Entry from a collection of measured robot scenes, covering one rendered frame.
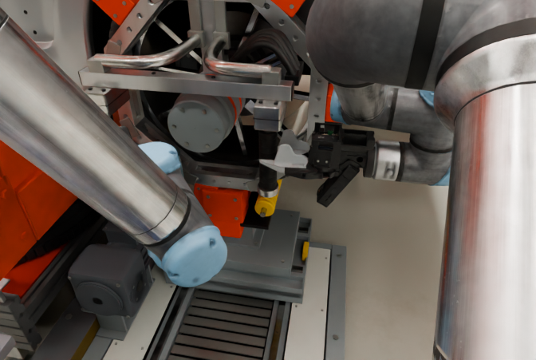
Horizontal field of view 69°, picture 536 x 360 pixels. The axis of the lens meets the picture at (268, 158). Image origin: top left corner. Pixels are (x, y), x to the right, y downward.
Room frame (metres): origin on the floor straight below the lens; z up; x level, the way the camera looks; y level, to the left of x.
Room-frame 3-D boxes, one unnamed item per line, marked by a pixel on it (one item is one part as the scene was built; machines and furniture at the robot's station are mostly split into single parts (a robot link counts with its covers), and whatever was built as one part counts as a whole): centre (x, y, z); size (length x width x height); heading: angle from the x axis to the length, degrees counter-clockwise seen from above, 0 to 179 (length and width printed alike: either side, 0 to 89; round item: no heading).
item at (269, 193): (0.65, 0.00, 0.83); 0.04 x 0.04 x 0.16
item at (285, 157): (0.62, -0.03, 0.85); 0.09 x 0.03 x 0.06; 89
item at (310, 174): (0.61, -0.07, 0.83); 0.09 x 0.05 x 0.02; 89
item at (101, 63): (0.81, 0.24, 1.03); 0.19 x 0.18 x 0.11; 170
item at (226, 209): (0.95, 0.12, 0.48); 0.16 x 0.12 x 0.17; 170
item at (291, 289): (1.08, 0.10, 0.13); 0.50 x 0.36 x 0.10; 80
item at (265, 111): (0.68, -0.01, 0.93); 0.09 x 0.05 x 0.05; 170
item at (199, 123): (0.84, 0.14, 0.85); 0.21 x 0.14 x 0.14; 170
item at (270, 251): (1.08, 0.09, 0.32); 0.40 x 0.30 x 0.28; 80
